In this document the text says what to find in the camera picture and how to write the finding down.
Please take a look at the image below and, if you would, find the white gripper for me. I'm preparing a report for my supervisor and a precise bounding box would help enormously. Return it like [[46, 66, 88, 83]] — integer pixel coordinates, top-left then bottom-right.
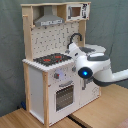
[[66, 43, 83, 63]]

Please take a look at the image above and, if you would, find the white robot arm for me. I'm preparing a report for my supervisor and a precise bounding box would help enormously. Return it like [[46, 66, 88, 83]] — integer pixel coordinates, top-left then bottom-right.
[[67, 43, 128, 87]]

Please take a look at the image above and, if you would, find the wooden toy kitchen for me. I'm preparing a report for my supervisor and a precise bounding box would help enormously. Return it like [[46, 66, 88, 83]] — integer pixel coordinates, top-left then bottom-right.
[[20, 1, 107, 127]]

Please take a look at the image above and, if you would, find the grey toy sink basin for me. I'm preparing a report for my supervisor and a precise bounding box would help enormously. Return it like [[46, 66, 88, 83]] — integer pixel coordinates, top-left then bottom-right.
[[79, 47, 95, 53]]

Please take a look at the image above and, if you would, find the black toy faucet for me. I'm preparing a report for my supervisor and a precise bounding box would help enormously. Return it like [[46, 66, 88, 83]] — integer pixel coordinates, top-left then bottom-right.
[[66, 32, 83, 50]]

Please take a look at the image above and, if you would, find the black toy stovetop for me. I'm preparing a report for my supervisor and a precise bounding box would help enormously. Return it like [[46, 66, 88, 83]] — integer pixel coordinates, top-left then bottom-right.
[[34, 53, 71, 66]]

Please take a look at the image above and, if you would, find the red left stove knob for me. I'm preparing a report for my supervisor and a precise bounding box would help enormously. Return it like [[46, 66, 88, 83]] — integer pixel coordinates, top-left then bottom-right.
[[54, 73, 60, 79]]

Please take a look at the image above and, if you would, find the toy microwave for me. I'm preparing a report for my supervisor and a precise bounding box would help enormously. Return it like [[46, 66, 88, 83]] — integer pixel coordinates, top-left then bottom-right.
[[67, 3, 90, 21]]

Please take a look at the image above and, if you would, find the grey range hood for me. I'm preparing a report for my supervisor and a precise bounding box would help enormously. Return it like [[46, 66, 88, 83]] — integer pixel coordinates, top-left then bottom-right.
[[35, 6, 64, 27]]

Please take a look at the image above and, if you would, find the white cabinet door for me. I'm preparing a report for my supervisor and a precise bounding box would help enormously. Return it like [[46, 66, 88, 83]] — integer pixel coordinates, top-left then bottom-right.
[[78, 54, 103, 107]]

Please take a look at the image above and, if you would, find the toy oven door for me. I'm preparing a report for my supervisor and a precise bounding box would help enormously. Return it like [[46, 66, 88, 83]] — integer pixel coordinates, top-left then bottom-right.
[[49, 78, 80, 125]]

